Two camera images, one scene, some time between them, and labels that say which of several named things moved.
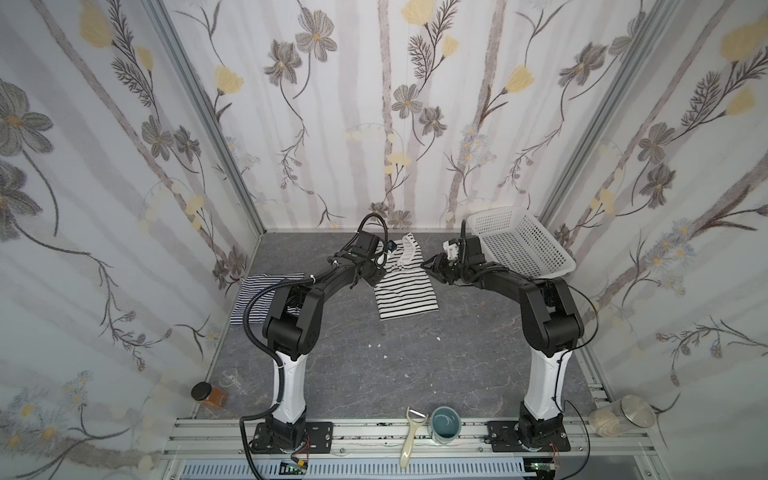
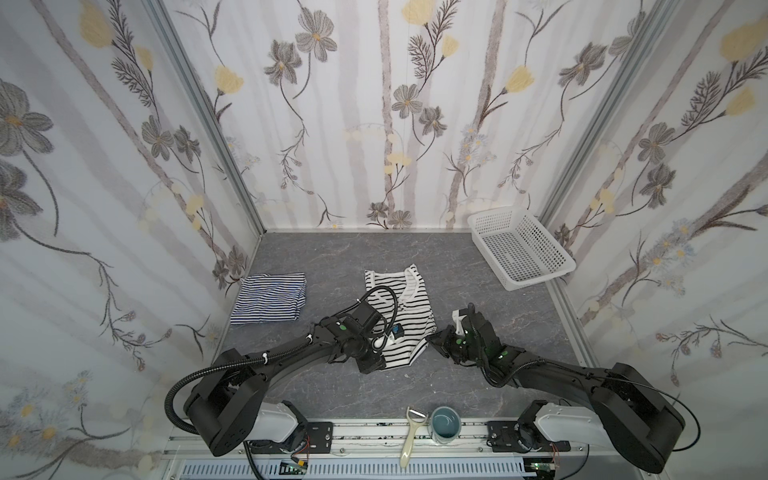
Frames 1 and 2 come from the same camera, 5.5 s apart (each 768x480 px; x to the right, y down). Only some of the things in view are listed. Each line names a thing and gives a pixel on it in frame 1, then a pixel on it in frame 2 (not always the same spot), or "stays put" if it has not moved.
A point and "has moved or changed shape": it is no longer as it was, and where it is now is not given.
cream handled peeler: x=416 y=419 stays put
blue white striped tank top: x=261 y=309 stays put
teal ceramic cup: x=444 y=425 stays put
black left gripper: x=372 y=271 -> x=372 y=355
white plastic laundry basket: x=513 y=237 stays put
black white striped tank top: x=406 y=289 has moved or changed shape
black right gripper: x=438 y=268 -> x=450 y=342
